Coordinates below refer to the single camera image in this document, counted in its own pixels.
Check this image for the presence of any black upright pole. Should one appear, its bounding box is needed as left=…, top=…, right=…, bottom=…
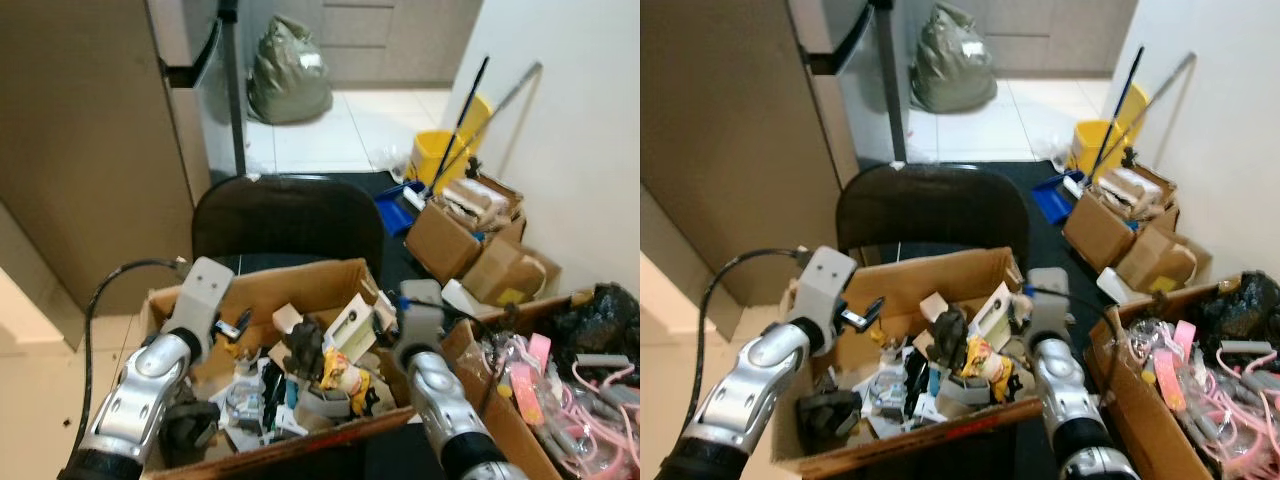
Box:
left=870, top=0, right=909, bottom=166
left=216, top=0, right=249, bottom=181

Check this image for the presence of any black plastic bag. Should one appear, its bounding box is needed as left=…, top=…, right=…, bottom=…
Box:
left=1196, top=270, right=1280, bottom=351
left=548, top=282, right=641, bottom=363

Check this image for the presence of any yellow snack packet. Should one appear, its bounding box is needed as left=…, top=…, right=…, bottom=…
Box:
left=318, top=346, right=373, bottom=399
left=960, top=336, right=1013, bottom=389

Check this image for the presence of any brown cabinet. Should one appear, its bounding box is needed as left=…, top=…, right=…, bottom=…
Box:
left=640, top=0, right=873, bottom=306
left=0, top=0, right=223, bottom=319

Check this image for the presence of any yellow mop bucket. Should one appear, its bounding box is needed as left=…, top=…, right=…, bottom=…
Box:
left=404, top=94, right=495, bottom=193
left=1066, top=82, right=1151, bottom=179

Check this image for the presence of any blue dustpan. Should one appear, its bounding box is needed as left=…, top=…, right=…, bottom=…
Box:
left=1030, top=170, right=1086, bottom=226
left=373, top=180, right=429, bottom=238

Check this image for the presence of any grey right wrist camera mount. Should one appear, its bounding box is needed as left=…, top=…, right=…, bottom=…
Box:
left=1022, top=267, right=1073, bottom=346
left=393, top=279, right=447, bottom=353

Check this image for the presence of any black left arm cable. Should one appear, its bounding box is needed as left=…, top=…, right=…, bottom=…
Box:
left=70, top=257, right=191, bottom=456
left=697, top=247, right=809, bottom=411

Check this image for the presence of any large cardboard rubbish box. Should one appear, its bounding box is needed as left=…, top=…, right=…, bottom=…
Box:
left=140, top=257, right=426, bottom=473
left=770, top=247, right=1051, bottom=473

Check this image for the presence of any cardboard box with pink cables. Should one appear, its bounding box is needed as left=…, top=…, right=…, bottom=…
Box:
left=438, top=290, right=641, bottom=480
left=1085, top=278, right=1280, bottom=480

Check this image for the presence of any black chair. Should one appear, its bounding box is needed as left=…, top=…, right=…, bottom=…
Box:
left=835, top=163, right=1033, bottom=266
left=190, top=174, right=387, bottom=279

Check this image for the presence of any open small cardboard box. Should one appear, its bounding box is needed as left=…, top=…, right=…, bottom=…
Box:
left=404, top=176, right=528, bottom=287
left=1061, top=165, right=1181, bottom=273

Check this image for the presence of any cardboard box with yellow label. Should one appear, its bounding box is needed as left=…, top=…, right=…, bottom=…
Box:
left=462, top=238, right=563, bottom=307
left=1115, top=225, right=1213, bottom=294

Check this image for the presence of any white carton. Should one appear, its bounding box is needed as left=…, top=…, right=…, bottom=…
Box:
left=968, top=282, right=1026, bottom=341
left=324, top=292, right=381, bottom=353

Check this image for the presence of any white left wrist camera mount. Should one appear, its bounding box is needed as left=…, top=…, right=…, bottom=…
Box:
left=785, top=246, right=859, bottom=336
left=163, top=257, right=237, bottom=346

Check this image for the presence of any grey-green garbage bag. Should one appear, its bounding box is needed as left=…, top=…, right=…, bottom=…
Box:
left=246, top=14, right=335, bottom=127
left=908, top=2, right=999, bottom=115

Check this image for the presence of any blue mop handle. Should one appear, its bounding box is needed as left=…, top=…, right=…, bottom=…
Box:
left=428, top=56, right=492, bottom=193
left=1087, top=45, right=1146, bottom=183

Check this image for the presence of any grey metal pole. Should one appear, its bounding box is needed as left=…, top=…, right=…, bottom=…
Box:
left=440, top=61, right=545, bottom=191
left=1098, top=51, right=1198, bottom=181

